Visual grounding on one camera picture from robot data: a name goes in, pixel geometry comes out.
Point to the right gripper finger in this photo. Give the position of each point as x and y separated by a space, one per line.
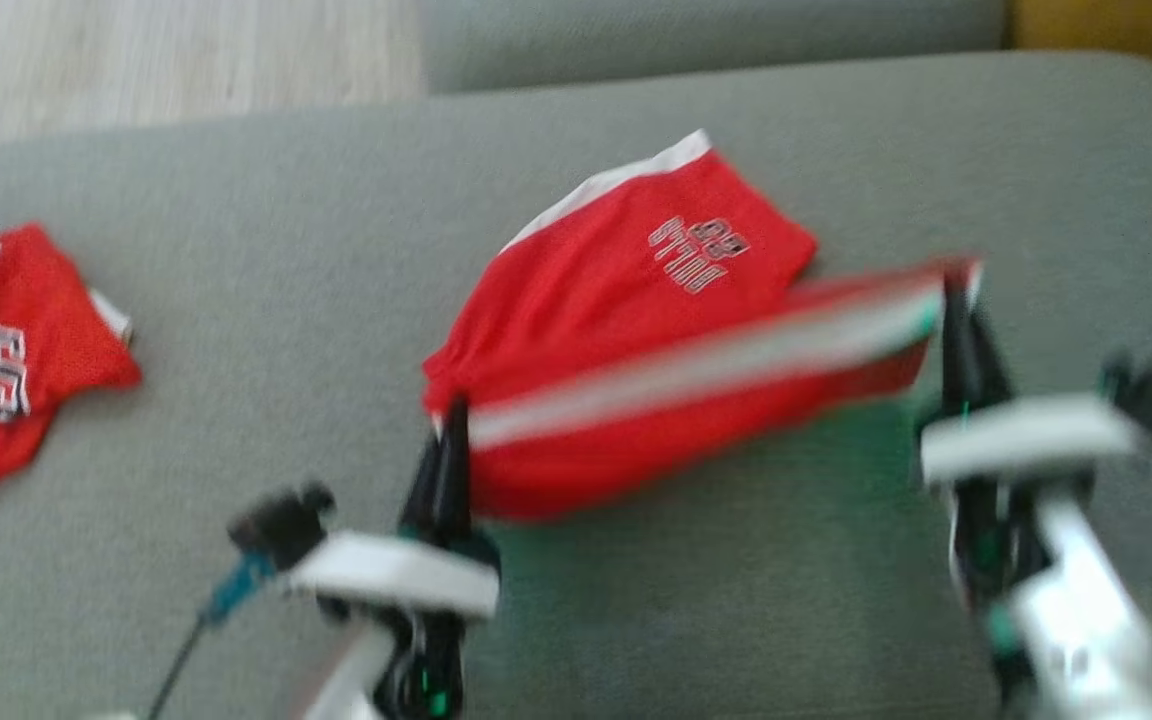
956 350
986 370

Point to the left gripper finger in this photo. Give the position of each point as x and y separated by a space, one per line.
428 490
457 470

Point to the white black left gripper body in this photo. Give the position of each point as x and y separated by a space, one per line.
396 575

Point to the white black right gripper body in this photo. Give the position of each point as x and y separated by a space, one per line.
1026 435

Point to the red Bulls basketball shorts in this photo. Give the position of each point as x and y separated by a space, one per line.
596 300

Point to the red Bulls jersey white sleeves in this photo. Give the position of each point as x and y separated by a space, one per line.
36 330

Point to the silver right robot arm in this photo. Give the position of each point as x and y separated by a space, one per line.
1086 620

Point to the grey fabric sofa seat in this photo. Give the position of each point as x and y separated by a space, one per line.
236 250

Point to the yellow upholstered back panel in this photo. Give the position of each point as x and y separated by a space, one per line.
1116 30

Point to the grey fabric sofa cushion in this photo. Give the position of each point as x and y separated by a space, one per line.
716 35

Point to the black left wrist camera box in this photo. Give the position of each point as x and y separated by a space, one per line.
281 525

